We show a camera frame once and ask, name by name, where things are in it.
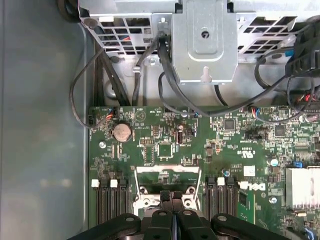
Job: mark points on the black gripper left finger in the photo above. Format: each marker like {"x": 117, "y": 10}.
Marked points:
{"x": 166, "y": 200}

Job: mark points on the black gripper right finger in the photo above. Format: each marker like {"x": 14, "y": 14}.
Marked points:
{"x": 178, "y": 200}

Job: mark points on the metal socket cover frame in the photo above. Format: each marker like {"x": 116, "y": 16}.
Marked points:
{"x": 147, "y": 169}

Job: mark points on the CPU socket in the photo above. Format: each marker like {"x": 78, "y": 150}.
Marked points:
{"x": 142, "y": 201}

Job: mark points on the RAM slot with black clips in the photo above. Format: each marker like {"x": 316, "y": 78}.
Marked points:
{"x": 231, "y": 200}
{"x": 124, "y": 200}
{"x": 211, "y": 200}
{"x": 106, "y": 202}

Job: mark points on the RAM slot with white clips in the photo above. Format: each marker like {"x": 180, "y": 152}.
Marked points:
{"x": 221, "y": 202}
{"x": 115, "y": 202}
{"x": 99, "y": 202}

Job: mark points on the internal USB port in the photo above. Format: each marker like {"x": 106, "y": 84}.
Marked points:
{"x": 180, "y": 137}

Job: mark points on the green motherboard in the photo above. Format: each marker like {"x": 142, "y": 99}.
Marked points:
{"x": 232, "y": 160}

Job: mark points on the white square sticker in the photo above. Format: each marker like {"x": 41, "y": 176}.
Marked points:
{"x": 248, "y": 171}

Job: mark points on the silver coin battery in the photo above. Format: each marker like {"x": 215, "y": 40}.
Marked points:
{"x": 121, "y": 131}

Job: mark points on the silver motherboard screw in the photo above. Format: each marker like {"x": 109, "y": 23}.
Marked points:
{"x": 102, "y": 144}
{"x": 273, "y": 200}

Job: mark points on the silver finned heatsink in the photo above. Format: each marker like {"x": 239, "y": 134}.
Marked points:
{"x": 302, "y": 187}

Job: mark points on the black open PC case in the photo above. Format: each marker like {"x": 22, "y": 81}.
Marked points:
{"x": 37, "y": 125}

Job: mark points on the silver metal drive cage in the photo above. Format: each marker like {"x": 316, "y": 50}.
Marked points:
{"x": 205, "y": 50}

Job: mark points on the black plastic connector block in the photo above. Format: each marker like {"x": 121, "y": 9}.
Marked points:
{"x": 305, "y": 57}

